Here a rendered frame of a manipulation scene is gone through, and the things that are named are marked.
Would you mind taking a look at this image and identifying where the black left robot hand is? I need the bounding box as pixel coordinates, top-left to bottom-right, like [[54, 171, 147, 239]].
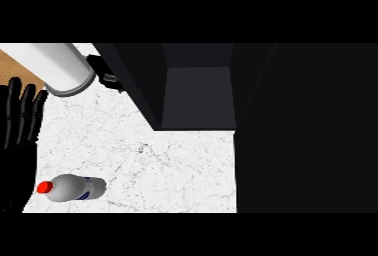
[[0, 76, 51, 214]]

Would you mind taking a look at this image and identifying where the clear water bottle red cap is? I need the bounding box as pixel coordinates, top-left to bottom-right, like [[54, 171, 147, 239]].
[[36, 173, 108, 203]]

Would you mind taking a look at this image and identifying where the dark grey open cabinet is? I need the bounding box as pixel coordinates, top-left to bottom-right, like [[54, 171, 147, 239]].
[[92, 42, 278, 131]]

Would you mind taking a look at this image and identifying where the flat dark grey cabinet door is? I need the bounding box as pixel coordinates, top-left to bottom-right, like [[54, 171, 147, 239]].
[[232, 42, 378, 214]]

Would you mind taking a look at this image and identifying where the white cylinder with grey rim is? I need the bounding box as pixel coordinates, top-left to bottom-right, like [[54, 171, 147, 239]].
[[0, 42, 97, 98]]

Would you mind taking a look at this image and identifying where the small black object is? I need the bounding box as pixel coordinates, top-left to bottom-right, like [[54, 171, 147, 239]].
[[86, 54, 126, 93]]

